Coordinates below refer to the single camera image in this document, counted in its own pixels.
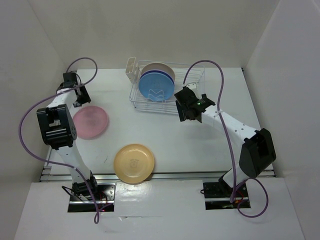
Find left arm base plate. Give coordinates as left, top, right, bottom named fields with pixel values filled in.
left=62, top=183, right=116, bottom=213

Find cream plate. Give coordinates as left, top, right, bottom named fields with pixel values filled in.
left=141, top=62, right=176, bottom=81

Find orange plate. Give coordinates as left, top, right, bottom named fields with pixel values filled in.
left=113, top=143, right=155, bottom=185

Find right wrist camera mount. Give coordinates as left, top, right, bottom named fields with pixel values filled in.
left=183, top=82, right=198, bottom=92

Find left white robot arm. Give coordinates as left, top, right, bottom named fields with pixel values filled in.
left=36, top=72, right=100, bottom=201

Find white cutlery holder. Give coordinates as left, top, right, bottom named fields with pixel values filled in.
left=125, top=57, right=136, bottom=83

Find white wire dish rack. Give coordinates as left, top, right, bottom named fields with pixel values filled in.
left=129, top=60, right=205, bottom=114

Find purple plate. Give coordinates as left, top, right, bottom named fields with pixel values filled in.
left=140, top=70, right=175, bottom=83

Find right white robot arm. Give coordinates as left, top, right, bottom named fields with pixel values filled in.
left=174, top=86, right=277, bottom=197

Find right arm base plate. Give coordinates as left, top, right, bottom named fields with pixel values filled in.
left=200, top=182, right=251, bottom=210

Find blue plate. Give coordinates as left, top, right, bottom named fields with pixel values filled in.
left=138, top=72, right=175, bottom=102

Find pink plate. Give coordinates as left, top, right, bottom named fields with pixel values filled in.
left=72, top=105, right=109, bottom=140

